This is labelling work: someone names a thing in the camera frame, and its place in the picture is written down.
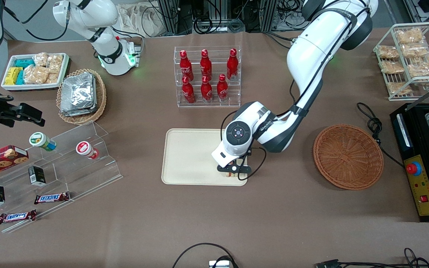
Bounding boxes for white rectangular snack tray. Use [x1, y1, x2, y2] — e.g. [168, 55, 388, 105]
[1, 53, 71, 92]

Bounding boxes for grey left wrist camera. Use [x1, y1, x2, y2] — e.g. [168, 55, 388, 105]
[217, 164, 252, 176]

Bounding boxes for red plaid cookie box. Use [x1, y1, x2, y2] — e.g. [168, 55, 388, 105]
[0, 145, 29, 182]

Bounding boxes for black connector with cable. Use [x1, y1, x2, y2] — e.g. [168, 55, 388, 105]
[315, 247, 429, 268]

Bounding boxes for snickers chocolate bar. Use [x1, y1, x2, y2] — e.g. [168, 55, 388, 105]
[0, 210, 37, 225]
[34, 192, 71, 205]

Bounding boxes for beige plastic tray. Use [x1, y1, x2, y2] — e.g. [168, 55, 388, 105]
[161, 128, 248, 186]

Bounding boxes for white wire rack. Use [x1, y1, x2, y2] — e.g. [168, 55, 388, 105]
[373, 22, 429, 102]

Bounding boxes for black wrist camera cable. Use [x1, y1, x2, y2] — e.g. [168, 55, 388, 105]
[220, 7, 353, 182]

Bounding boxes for red emergency stop button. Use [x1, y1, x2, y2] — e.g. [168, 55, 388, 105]
[406, 162, 423, 176]

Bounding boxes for beige cloth bag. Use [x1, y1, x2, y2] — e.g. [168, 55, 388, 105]
[117, 3, 165, 38]

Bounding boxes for oval wicker basket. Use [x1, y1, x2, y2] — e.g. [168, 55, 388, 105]
[56, 68, 107, 125]

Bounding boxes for clear acrylic bottle rack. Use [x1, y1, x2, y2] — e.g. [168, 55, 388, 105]
[174, 46, 242, 108]

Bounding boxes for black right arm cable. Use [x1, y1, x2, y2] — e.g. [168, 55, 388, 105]
[3, 0, 70, 42]

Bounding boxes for aluminium frame profile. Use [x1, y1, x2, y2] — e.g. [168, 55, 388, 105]
[260, 0, 278, 32]
[158, 0, 193, 35]

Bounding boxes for silver foil packet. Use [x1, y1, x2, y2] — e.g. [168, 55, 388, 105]
[60, 76, 98, 117]
[60, 72, 96, 112]

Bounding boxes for yellow snack packet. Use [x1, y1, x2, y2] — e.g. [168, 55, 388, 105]
[4, 67, 23, 86]

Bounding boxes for clear acrylic stepped shelf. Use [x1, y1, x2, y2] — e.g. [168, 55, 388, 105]
[0, 120, 123, 234]

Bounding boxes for red cola bottle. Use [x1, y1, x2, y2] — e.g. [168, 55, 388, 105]
[217, 74, 229, 103]
[201, 75, 213, 104]
[200, 49, 213, 80]
[179, 50, 194, 81]
[182, 76, 196, 105]
[226, 48, 239, 81]

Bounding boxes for red lid yogurt cup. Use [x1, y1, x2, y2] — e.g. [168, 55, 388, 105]
[76, 141, 100, 160]

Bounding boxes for bagged fried snack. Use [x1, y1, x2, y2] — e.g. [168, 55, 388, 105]
[386, 82, 413, 95]
[380, 60, 405, 74]
[401, 43, 429, 57]
[407, 55, 429, 77]
[378, 45, 400, 60]
[395, 28, 425, 45]

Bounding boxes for looped black cable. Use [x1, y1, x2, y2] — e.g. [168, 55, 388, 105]
[172, 243, 238, 268]

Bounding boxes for black yellow control box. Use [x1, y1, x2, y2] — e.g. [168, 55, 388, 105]
[390, 102, 429, 223]

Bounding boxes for round empty wicker basket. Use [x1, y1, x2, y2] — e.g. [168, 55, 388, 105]
[313, 124, 385, 191]

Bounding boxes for green lid yogurt cup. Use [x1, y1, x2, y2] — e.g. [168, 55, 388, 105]
[29, 132, 57, 152]

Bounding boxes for coiled black table cable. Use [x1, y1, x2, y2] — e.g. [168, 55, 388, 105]
[356, 102, 406, 168]

